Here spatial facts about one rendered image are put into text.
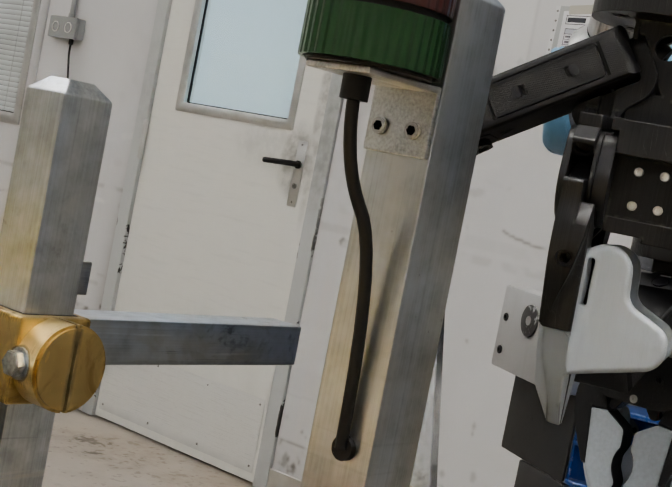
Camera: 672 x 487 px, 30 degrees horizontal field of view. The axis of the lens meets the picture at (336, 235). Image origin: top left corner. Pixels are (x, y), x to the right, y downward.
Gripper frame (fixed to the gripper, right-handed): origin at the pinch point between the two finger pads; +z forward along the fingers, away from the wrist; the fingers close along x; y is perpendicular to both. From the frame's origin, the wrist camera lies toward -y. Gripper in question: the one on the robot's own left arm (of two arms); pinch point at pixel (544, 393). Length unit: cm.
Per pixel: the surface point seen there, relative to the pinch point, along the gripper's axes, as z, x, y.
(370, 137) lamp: -10.6, -10.3, -8.1
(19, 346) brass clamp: 3.9, -3.4, -27.9
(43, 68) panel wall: -25, 373, -279
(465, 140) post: -11.3, -8.8, -4.3
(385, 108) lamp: -12.0, -10.5, -7.6
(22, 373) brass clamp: 5.1, -3.9, -27.2
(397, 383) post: -0.4, -10.2, -4.8
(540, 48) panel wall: -53, 294, -65
